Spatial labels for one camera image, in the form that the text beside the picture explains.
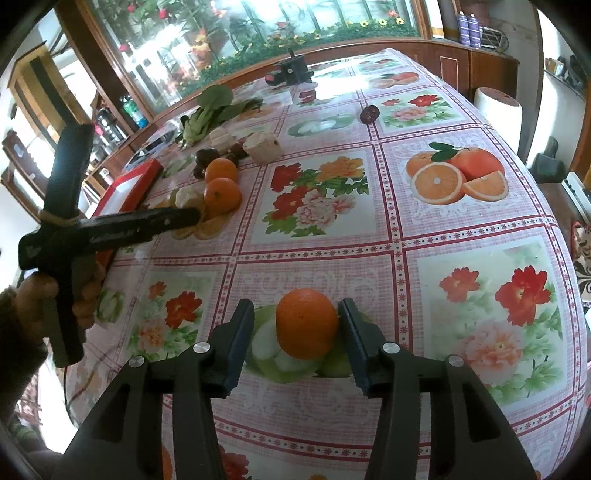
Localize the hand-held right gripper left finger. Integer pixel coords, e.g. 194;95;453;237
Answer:
51;298;257;480

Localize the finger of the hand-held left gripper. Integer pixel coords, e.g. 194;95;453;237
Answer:
142;206;203;242

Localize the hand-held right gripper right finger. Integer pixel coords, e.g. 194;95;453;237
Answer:
337;298;539;480

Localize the orange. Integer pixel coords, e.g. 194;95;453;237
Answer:
203;178;243;213
276;288;340;361
204;158;238;184

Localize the red rimmed white tray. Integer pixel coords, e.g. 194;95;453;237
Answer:
88;160;164;271

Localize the large beige vegetable chunk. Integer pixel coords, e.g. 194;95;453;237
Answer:
242;131;282;164

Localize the person's left forearm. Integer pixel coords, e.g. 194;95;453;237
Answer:
0;286;52;430

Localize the person's left hand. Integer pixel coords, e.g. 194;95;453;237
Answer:
14;261;108;330

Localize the dark metal thermos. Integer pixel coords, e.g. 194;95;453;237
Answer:
95;108;127;146

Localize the dark smartphone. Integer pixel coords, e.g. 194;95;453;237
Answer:
131;131;178;160

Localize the green plastic bottle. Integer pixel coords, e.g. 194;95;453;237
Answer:
122;95;148;130

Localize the bok choy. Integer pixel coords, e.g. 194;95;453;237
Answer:
180;85;264;148

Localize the black cylindrical device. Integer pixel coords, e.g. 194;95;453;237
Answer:
272;48;315;86

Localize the floral painted glass panel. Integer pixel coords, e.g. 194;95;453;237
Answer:
88;0;426;104

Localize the patterned cushion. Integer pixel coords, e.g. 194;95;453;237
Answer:
571;222;591;303

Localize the white paper roll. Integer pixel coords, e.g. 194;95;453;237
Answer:
473;87;525;158

